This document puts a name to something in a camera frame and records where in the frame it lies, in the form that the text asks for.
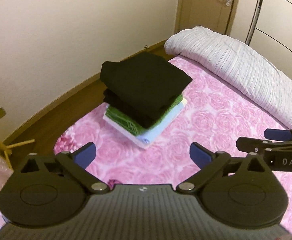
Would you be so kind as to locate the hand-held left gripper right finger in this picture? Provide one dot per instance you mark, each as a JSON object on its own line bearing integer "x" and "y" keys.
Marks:
{"x": 199, "y": 155}

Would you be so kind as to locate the white wardrobe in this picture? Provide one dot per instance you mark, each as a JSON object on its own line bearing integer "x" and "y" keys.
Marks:
{"x": 280, "y": 17}

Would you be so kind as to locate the light yellow folded garment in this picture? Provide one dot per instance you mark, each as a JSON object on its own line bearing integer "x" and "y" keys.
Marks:
{"x": 184, "y": 102}

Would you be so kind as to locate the black knit garment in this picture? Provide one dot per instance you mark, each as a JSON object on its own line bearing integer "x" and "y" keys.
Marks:
{"x": 133, "y": 107}

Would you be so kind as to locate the brown wooden door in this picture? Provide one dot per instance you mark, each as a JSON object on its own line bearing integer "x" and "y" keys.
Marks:
{"x": 205, "y": 5}

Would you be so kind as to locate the green folded garment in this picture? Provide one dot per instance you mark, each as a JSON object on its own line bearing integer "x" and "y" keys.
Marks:
{"x": 122, "y": 121}

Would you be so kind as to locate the yellow wall socket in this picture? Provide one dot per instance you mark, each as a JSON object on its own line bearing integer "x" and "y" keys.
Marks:
{"x": 0, "y": 112}

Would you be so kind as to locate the pink rose-pattern bedsheet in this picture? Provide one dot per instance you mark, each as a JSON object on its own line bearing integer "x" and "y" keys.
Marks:
{"x": 210, "y": 110}

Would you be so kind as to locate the yellow wooden stand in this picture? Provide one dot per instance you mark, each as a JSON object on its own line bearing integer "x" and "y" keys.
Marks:
{"x": 8, "y": 147}

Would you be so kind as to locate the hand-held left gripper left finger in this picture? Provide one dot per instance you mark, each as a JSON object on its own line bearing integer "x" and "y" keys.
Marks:
{"x": 86, "y": 155}

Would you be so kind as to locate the white striped duvet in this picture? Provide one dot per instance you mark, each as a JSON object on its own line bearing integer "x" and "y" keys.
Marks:
{"x": 235, "y": 62}

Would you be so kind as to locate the light blue folded garment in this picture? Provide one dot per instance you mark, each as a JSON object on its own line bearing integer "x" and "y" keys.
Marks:
{"x": 156, "y": 130}

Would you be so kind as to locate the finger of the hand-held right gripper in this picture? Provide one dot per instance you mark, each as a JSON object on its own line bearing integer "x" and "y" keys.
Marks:
{"x": 250, "y": 145}
{"x": 278, "y": 134}

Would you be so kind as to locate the white folded garment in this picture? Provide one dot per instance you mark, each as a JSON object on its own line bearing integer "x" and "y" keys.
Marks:
{"x": 121, "y": 130}

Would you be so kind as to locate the black pants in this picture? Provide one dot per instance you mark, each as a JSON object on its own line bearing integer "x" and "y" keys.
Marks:
{"x": 146, "y": 77}

